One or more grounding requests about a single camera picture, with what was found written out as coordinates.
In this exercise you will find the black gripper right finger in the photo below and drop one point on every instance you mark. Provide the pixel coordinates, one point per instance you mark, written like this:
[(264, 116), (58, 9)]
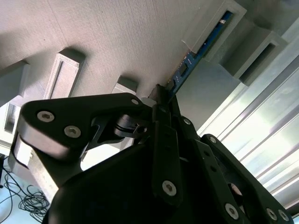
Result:
[(210, 168)]

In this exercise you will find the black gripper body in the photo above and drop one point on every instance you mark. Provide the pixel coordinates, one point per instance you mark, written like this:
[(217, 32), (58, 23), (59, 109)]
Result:
[(112, 191)]

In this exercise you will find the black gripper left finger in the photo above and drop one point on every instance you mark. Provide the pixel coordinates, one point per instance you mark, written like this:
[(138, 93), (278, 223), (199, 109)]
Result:
[(77, 112)]

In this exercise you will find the blue RAM stick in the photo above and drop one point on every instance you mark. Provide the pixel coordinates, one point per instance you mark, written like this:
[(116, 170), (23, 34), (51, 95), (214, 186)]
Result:
[(188, 66)]

